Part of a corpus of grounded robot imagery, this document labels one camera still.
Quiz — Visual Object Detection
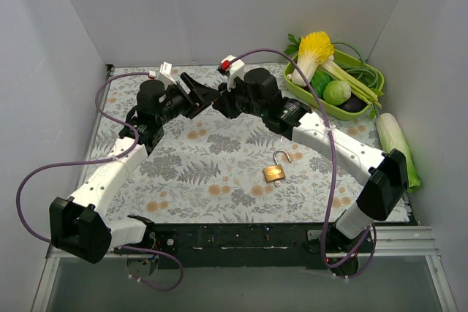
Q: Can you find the green long beans toy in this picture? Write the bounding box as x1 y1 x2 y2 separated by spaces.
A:
333 42 379 88

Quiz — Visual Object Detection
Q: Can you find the round green cabbage toy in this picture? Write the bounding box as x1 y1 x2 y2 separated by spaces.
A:
322 80 352 106

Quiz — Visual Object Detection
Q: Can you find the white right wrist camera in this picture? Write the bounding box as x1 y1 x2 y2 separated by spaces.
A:
218 56 245 91

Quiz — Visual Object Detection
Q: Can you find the dark green vegetable toy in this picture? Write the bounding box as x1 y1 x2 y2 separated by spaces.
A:
311 70 332 99

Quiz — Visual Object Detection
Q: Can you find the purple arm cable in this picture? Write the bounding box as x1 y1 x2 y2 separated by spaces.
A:
228 47 380 279
16 72 184 292

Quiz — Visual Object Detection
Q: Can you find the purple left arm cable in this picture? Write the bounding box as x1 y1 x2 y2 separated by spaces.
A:
16 72 184 292

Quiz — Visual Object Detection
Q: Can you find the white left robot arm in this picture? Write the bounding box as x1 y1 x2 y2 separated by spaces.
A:
49 73 219 263

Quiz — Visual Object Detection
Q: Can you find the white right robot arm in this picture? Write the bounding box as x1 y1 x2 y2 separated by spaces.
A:
213 68 408 252

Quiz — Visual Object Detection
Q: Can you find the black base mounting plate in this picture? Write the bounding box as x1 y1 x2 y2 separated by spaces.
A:
115 223 325 270

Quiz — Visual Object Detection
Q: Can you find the floral patterned table mat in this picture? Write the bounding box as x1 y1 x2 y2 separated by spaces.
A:
72 63 410 224

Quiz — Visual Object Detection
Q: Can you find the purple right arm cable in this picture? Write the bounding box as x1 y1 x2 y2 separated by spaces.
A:
228 47 380 279

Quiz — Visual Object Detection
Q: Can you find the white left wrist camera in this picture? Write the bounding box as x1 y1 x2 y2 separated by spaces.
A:
148 61 177 88

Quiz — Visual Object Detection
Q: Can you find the yellow napa cabbage toy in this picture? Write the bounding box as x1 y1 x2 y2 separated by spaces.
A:
296 31 334 81

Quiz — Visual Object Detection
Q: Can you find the aluminium frame rail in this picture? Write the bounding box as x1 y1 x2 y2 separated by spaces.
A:
33 225 458 311

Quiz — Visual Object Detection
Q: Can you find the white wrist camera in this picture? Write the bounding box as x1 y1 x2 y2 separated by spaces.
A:
218 56 245 91
148 61 177 88

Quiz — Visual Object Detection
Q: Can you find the purple eggplant toy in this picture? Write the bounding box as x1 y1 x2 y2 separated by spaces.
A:
338 94 368 113

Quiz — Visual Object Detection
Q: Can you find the pale celery stalks toy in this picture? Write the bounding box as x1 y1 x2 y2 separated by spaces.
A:
319 59 382 107

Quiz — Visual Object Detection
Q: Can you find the green napa cabbage toy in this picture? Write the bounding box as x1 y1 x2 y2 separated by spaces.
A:
376 113 422 194

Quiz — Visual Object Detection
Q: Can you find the green parsley leaf toy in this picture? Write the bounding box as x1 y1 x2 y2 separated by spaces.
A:
284 34 301 56

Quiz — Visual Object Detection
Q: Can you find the large brass padlock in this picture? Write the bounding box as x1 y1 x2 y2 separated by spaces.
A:
263 149 292 183

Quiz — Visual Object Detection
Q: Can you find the green plastic basket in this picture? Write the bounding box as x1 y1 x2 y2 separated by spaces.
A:
284 50 385 121

